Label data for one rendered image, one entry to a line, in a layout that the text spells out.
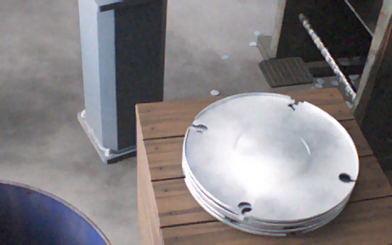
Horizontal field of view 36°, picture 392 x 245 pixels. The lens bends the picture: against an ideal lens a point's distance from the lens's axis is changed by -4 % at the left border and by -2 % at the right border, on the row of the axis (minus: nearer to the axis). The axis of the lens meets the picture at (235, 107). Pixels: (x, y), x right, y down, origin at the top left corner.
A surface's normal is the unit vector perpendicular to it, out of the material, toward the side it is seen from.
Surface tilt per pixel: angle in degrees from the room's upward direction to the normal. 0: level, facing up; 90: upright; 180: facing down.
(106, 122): 90
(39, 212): 88
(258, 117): 0
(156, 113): 0
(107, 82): 90
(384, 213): 0
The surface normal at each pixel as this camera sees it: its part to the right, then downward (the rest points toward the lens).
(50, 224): -0.33, 0.58
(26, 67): 0.11, -0.74
